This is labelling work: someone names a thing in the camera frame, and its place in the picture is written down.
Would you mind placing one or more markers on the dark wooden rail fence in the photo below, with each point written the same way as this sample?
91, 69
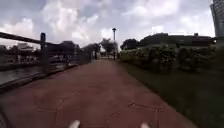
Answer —
42, 53

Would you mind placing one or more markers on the buildings beyond the water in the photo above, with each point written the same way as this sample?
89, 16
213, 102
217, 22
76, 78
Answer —
30, 51

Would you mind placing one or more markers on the grass strip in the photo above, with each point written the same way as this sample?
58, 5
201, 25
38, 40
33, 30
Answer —
186, 93

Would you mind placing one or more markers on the water channel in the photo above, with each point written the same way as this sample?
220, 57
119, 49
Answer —
15, 74

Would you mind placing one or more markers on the long low dark building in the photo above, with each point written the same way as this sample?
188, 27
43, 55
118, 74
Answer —
173, 39

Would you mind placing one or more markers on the red stone paved path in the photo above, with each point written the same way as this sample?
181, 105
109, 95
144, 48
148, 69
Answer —
100, 93

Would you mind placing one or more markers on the green hedge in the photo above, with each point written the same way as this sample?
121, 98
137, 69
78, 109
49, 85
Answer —
166, 56

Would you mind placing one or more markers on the dark lamp post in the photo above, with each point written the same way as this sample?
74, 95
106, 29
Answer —
114, 43

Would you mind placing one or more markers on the robot's own part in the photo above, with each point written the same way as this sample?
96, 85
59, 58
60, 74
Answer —
74, 124
144, 125

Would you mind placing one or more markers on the group of dark trees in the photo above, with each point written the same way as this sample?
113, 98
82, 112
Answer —
108, 45

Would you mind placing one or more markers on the tall grey building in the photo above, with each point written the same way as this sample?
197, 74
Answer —
218, 16

